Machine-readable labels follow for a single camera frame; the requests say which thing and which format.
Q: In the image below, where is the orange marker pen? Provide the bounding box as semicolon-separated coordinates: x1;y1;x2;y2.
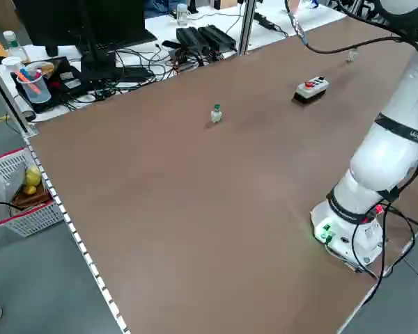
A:
19;68;42;95

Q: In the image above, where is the clear measuring cup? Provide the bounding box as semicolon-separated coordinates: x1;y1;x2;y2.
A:
16;68;52;105

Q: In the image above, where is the white basket red rim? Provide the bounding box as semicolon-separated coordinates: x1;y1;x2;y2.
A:
0;148;66;238

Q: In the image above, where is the white bottle green cap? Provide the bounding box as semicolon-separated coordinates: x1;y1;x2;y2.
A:
2;30;24;60

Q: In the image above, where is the black flat device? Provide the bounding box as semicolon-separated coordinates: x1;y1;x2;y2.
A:
34;55;91;113

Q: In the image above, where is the black power adapter brick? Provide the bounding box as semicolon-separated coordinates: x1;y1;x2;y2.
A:
176;26;210;57
197;24;238;52

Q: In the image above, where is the brown wooden tray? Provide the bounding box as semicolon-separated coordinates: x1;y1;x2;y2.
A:
12;189;54;210

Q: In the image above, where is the aluminium profile post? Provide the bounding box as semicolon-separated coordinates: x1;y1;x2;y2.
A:
237;0;258;56

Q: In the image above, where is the yellow plastic fruit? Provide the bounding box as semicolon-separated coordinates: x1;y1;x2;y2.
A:
23;165;42;195

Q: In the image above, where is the black monitor stand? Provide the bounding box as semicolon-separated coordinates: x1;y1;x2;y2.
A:
79;0;118;81

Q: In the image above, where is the black computer monitor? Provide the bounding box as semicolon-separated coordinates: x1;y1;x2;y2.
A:
13;0;158;56

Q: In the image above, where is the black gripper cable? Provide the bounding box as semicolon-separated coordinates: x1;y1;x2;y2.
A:
284;0;418;206

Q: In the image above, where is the small black power adapter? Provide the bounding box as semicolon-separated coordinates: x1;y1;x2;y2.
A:
252;13;278;31

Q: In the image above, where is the green push button switch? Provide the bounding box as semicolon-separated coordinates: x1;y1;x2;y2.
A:
209;102;224;125

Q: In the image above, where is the clear glass jar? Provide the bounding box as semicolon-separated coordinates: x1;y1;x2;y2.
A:
176;3;193;28

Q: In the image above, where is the black base cable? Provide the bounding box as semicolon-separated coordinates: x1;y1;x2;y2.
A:
348;203;418;279

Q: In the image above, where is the white round lid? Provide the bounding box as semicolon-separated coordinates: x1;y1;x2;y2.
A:
1;56;24;74

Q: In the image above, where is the grey aluminium frame bar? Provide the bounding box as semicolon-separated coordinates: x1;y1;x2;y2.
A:
0;57;39;136

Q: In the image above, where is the white four-button control box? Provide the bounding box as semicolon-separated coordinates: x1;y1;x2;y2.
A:
291;75;329;106

